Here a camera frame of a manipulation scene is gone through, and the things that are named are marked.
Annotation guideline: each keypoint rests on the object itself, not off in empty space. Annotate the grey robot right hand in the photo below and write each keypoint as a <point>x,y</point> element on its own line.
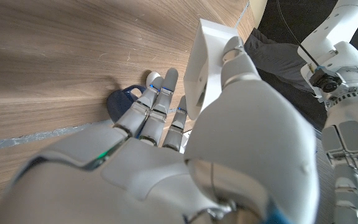
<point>135,180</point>

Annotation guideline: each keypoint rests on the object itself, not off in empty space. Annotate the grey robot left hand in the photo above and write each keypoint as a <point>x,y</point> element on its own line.
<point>353,140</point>

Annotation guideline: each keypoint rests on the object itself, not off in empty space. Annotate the white mechanical kitchen timer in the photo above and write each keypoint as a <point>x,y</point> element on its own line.
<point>207,56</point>

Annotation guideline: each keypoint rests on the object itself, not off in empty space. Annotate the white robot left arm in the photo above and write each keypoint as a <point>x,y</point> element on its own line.
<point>337,34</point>

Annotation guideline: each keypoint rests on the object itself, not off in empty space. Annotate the dark blue ceramic mug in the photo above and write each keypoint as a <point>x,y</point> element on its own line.
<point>120,102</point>

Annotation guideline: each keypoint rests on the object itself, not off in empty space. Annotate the person in dark clothes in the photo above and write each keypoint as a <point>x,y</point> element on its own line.
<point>275,59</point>

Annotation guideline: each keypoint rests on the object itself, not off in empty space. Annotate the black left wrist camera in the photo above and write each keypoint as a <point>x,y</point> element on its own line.
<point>325,80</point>

